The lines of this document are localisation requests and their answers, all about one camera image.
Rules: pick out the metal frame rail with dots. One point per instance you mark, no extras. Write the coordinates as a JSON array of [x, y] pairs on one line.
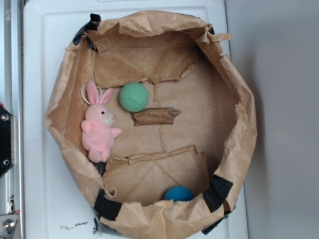
[[12, 221]]

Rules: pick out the blue ball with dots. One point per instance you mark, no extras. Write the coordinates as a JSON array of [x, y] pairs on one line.
[[179, 193]]

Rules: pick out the brown paper bag bin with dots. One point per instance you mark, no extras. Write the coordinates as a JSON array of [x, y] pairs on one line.
[[207, 149]]

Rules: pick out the green textured ball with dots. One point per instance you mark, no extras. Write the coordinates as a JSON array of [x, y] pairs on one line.
[[134, 97]]

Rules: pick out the torn brown paper strip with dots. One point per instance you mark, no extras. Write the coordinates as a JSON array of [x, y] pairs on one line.
[[155, 116]]

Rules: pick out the pink plush bunny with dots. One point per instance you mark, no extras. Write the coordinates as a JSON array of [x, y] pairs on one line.
[[98, 133]]

